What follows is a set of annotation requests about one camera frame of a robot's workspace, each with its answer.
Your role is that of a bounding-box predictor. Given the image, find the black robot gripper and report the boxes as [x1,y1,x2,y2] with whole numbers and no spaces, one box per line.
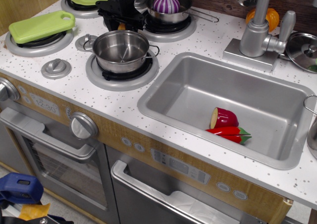
[96,0,144,32]

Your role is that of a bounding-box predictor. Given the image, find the yellow toy corn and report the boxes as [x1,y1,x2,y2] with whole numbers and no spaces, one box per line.
[118,23,126,30]

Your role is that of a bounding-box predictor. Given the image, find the silver stove knob back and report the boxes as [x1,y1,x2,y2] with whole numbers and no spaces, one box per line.
[134,0,147,10]

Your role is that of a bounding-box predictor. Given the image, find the silver stove knob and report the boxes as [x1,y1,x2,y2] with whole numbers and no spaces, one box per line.
[134,0,147,10]
[75,34,97,52]
[41,58,72,79]

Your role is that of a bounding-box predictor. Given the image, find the silver stove knob middle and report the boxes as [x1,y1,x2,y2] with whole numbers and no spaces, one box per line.
[75,34,97,52]

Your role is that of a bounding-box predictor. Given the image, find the silver stove knob front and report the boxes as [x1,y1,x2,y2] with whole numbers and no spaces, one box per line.
[41,58,72,79]

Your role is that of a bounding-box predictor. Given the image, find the rear right burner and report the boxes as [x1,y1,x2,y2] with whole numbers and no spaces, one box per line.
[139,9,196,43]

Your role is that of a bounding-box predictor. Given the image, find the burner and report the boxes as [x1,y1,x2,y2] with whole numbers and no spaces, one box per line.
[85,54,159,92]
[139,9,196,43]
[60,0,100,19]
[5,29,74,57]

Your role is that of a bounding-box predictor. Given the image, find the rear left burner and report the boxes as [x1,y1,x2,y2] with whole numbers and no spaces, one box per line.
[60,0,100,19]

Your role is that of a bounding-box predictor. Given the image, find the purple striped toy onion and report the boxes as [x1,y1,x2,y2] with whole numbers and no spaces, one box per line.
[153,0,180,14]

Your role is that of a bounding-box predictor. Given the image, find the small steel saucepan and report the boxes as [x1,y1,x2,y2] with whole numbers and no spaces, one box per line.
[146,0,219,24]

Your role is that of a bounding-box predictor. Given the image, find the front right burner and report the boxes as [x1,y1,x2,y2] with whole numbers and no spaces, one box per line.
[85,54,159,92]

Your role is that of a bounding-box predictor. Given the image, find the front left burner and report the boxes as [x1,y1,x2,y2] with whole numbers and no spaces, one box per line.
[5,29,74,57]

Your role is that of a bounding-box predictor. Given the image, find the green cutting board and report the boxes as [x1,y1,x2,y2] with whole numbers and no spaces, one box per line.
[8,10,75,44]

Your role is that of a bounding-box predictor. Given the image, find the silver oven dial right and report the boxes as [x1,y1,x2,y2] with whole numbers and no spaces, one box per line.
[69,112,99,139]

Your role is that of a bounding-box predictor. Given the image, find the silver oven dial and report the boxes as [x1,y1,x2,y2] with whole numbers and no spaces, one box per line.
[0,77,20,102]
[69,112,99,139]

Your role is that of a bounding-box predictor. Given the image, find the silver oven dial left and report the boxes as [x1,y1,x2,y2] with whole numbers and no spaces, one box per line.
[0,77,20,102]

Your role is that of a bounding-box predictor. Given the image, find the toy eggplant half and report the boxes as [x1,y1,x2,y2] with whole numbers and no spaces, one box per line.
[210,107,239,129]

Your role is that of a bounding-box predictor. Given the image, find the silver toy faucet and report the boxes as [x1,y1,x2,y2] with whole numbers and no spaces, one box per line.
[222,0,296,72]

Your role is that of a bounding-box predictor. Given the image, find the orange toy bell pepper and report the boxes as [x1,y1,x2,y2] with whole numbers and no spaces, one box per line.
[245,7,280,32]

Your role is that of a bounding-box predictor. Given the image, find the red toy chili pepper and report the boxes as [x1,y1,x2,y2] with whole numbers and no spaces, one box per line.
[206,126,252,144]

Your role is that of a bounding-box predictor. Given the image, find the grey sink basin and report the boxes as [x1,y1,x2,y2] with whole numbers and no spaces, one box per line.
[137,52,317,170]

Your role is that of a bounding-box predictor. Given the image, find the steel pot lid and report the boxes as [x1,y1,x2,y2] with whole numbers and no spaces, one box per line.
[285,32,317,73]

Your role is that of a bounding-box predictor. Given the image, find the blue clamp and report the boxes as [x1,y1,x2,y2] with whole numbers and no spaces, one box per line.
[0,172,44,204]

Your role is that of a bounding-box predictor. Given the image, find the yellow tape piece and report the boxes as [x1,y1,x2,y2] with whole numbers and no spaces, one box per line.
[18,203,51,221]

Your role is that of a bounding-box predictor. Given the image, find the steel kettle at edge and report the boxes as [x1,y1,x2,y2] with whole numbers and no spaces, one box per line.
[303,95,317,159]

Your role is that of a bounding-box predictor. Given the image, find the steel pot with handles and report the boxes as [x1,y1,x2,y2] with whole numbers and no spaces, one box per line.
[92,30,159,73]

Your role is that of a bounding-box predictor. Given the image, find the oven door with handle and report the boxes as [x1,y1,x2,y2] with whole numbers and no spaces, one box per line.
[0,101,120,224]

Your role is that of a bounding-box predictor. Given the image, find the dishwasher door with handle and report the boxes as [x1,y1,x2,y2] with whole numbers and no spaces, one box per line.
[106,144,270,224]

